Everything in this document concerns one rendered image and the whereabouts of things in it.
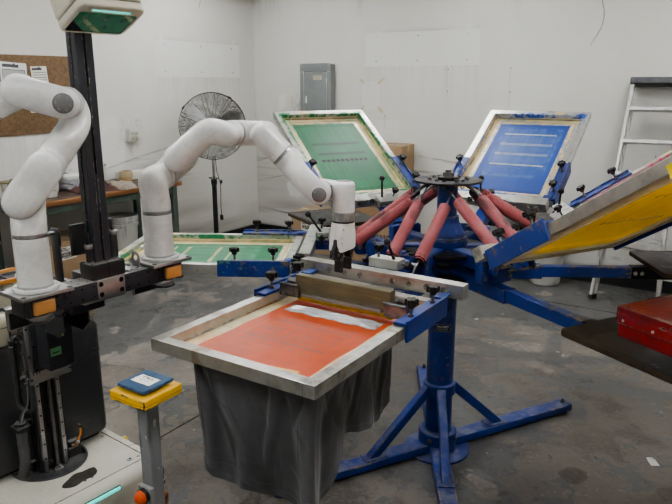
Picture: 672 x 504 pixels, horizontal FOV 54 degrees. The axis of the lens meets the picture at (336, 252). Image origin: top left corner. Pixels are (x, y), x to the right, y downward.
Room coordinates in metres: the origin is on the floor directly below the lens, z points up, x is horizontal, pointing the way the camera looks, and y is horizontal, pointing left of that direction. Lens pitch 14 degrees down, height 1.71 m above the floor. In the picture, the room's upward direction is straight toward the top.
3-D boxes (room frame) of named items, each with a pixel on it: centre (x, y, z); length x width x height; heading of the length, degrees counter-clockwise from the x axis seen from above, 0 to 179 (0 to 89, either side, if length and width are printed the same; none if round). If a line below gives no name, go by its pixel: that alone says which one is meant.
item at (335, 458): (1.81, -0.06, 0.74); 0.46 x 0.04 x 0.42; 147
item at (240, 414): (1.73, 0.24, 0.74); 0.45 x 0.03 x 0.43; 57
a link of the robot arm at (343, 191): (2.15, 0.01, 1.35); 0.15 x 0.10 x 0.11; 88
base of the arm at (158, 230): (2.18, 0.61, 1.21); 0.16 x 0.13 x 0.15; 52
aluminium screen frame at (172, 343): (1.97, 0.08, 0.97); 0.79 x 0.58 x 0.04; 147
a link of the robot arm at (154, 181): (2.18, 0.60, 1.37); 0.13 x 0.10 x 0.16; 178
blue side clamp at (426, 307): (2.02, -0.28, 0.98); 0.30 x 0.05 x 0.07; 147
